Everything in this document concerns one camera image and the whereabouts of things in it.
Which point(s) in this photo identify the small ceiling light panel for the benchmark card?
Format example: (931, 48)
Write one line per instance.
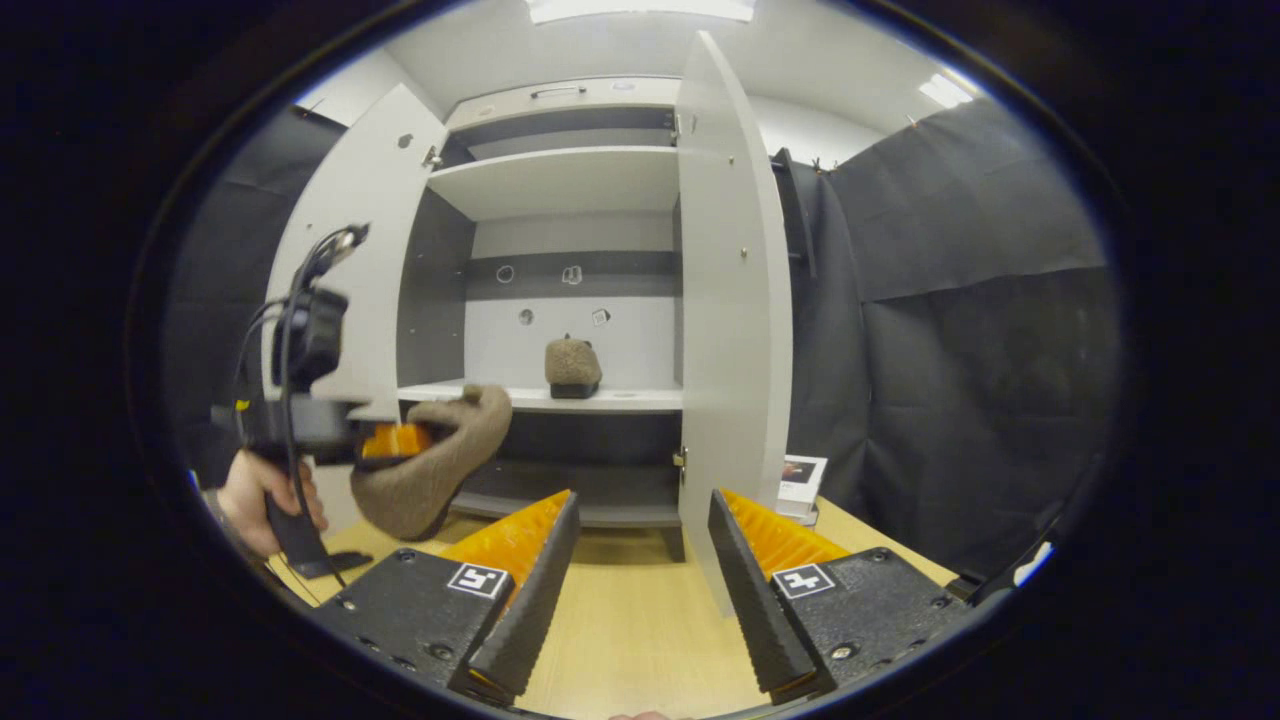
(946, 90)

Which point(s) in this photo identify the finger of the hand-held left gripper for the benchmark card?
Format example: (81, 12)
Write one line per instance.
(395, 441)

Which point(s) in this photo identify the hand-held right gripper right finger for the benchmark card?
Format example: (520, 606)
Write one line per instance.
(760, 610)

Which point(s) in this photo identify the brown shoe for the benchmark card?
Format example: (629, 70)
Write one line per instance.
(430, 490)
(573, 365)

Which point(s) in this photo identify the dark-edged book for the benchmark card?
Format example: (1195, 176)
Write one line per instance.
(798, 514)

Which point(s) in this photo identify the large ceiling light panel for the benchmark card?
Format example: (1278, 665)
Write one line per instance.
(640, 10)

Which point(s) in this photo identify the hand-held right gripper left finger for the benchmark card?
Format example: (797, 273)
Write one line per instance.
(530, 610)

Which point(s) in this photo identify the white cabinet door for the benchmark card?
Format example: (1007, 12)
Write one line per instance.
(735, 350)
(370, 200)

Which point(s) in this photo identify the white photo cover book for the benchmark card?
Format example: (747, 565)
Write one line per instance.
(803, 480)

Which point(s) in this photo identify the white cabinet drawer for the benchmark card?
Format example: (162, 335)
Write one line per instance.
(600, 100)

